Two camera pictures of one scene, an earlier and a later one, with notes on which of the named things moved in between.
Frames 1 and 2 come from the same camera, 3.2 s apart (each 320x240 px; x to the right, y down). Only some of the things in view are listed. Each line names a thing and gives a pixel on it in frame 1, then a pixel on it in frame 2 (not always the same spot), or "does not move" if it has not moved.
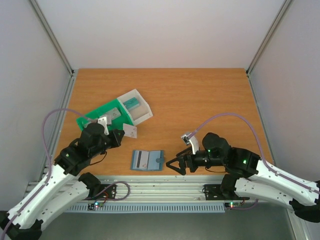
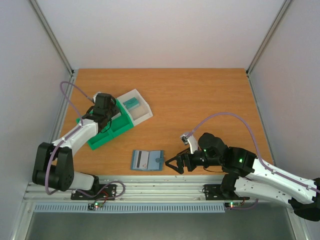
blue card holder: [147, 160] does not move
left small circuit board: [92, 206] does not move
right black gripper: [189, 163] does not move
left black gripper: [117, 140] to [115, 108]
